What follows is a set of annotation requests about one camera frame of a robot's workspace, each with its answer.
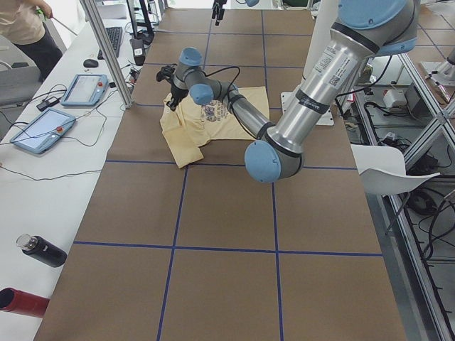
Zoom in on black water bottle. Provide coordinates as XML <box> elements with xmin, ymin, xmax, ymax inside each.
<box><xmin>16</xmin><ymin>234</ymin><xmax>67</xmax><ymax>268</ymax></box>

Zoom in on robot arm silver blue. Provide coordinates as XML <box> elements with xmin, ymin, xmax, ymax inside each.
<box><xmin>156</xmin><ymin>1</ymin><xmax>420</xmax><ymax>183</ymax></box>

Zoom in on far blue teach pendant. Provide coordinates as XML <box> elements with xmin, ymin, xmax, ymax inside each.
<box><xmin>60</xmin><ymin>74</ymin><xmax>109</xmax><ymax>107</ymax></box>

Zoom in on red water bottle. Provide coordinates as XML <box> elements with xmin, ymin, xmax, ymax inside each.
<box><xmin>1</xmin><ymin>288</ymin><xmax>50</xmax><ymax>318</ymax></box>

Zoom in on aluminium frame post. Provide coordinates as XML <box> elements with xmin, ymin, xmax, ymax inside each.
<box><xmin>80</xmin><ymin>0</ymin><xmax>133</xmax><ymax>109</ymax></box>

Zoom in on blue teach pendant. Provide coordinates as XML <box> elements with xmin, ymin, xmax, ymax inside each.
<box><xmin>10</xmin><ymin>108</ymin><xmax>76</xmax><ymax>155</ymax></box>
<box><xmin>60</xmin><ymin>74</ymin><xmax>109</xmax><ymax>107</ymax></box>

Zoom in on person in beige shirt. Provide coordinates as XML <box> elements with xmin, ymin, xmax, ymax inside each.
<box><xmin>1</xmin><ymin>1</ymin><xmax>63</xmax><ymax>82</ymax></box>

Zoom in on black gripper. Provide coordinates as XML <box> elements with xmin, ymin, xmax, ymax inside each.
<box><xmin>166</xmin><ymin>84</ymin><xmax>188</xmax><ymax>112</ymax></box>

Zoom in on black keyboard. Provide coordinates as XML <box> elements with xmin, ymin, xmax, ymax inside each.
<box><xmin>105</xmin><ymin>26</ymin><xmax>123</xmax><ymax>58</ymax></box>

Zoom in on silver reacher grabber tool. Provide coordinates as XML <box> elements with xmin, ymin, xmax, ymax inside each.
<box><xmin>35</xmin><ymin>6</ymin><xmax>77</xmax><ymax>36</ymax></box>

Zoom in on black computer mouse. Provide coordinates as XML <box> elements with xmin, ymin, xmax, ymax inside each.
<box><xmin>83</xmin><ymin>59</ymin><xmax>99</xmax><ymax>68</ymax></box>

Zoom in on white plastic chair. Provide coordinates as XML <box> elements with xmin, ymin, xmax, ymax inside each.
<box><xmin>350</xmin><ymin>144</ymin><xmax>440</xmax><ymax>195</ymax></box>

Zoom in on cream long-sleeve graphic t-shirt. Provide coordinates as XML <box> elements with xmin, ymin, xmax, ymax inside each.
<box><xmin>160</xmin><ymin>97</ymin><xmax>253</xmax><ymax>168</ymax></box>

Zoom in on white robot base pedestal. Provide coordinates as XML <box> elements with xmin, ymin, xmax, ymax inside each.
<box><xmin>280</xmin><ymin>1</ymin><xmax>339</xmax><ymax>126</ymax></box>

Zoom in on near blue teach pendant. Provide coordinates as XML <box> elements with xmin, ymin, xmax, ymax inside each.
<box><xmin>10</xmin><ymin>108</ymin><xmax>76</xmax><ymax>155</ymax></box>

